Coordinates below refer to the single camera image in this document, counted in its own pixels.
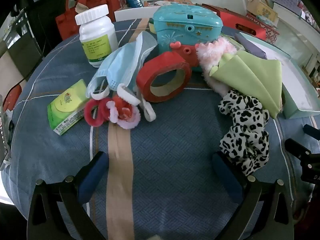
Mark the light pink fuzzy hair tie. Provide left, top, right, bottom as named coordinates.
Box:
left=105, top=97, right=142, bottom=130

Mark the white tray with mint rim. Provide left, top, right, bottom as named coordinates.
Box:
left=235, top=32, right=320, bottom=119

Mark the black cabinet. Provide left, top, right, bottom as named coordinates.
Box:
left=0, top=5, right=50, bottom=85

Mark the colourful toy box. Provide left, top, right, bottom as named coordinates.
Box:
left=144, top=0, right=193, bottom=8

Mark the leopard print scrunchie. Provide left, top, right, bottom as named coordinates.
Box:
left=218, top=90, right=270, bottom=175

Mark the light green cloth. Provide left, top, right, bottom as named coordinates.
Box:
left=209, top=51, right=283, bottom=119

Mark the green tissue packet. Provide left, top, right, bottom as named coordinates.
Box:
left=47, top=79, right=87, bottom=136

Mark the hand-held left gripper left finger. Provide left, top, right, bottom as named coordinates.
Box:
left=27, top=151, right=110, bottom=240

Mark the red handbag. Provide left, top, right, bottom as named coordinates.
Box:
left=55, top=0, right=125, bottom=40

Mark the white pill bottle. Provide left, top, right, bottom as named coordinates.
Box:
left=75, top=4, right=118, bottom=68

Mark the tan basket bag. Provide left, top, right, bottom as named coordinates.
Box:
left=247, top=0, right=278, bottom=22

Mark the grey blue face mask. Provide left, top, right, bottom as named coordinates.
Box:
left=125, top=32, right=158, bottom=123

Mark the dark pink hair tie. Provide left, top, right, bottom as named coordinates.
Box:
left=84, top=99, right=108, bottom=127

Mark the red cardboard box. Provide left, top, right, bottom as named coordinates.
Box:
left=201, top=4, right=267, bottom=40

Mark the red tape roll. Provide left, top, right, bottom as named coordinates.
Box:
left=136, top=54, right=192, bottom=103

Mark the red patterned box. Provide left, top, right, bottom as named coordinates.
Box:
left=246, top=14, right=279, bottom=43

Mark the red hair tie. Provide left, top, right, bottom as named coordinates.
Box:
left=110, top=97, right=134, bottom=120

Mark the light blue face mask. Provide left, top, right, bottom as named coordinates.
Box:
left=86, top=47, right=142, bottom=105

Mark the white board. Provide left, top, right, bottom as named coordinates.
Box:
left=114, top=6, right=160, bottom=22

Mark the red round object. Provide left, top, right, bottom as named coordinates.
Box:
left=2, top=84, right=24, bottom=112

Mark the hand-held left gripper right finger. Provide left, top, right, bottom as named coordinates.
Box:
left=212, top=152, right=295, bottom=240

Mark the pink fluffy cloth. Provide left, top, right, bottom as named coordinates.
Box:
left=196, top=37, right=238, bottom=98

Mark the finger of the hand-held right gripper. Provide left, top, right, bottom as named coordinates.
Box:
left=285, top=138, right=313, bottom=161
left=303, top=124, right=320, bottom=141

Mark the dark flat panel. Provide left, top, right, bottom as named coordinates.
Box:
left=0, top=95, right=13, bottom=172

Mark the purple card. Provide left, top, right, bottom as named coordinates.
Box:
left=235, top=33, right=268, bottom=60

